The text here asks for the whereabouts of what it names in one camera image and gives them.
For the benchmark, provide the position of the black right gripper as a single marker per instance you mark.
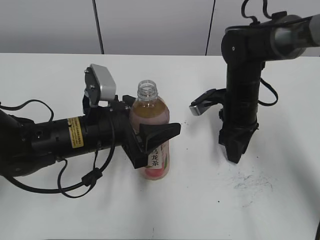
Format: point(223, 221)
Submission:
point(239, 123)

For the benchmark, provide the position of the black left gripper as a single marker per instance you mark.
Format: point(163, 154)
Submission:
point(109, 127)

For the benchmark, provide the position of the oolong tea bottle pink label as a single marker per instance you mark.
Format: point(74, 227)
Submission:
point(150, 109)

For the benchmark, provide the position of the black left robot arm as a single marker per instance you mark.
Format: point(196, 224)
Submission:
point(26, 146)

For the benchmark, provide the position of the black grey right arm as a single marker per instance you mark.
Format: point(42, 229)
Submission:
point(246, 49)

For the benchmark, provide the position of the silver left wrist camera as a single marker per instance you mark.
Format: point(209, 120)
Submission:
point(99, 86)

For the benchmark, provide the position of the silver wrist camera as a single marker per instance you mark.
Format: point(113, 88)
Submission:
point(99, 86)
point(206, 100)

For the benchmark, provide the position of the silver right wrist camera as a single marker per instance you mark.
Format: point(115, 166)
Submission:
point(206, 100)

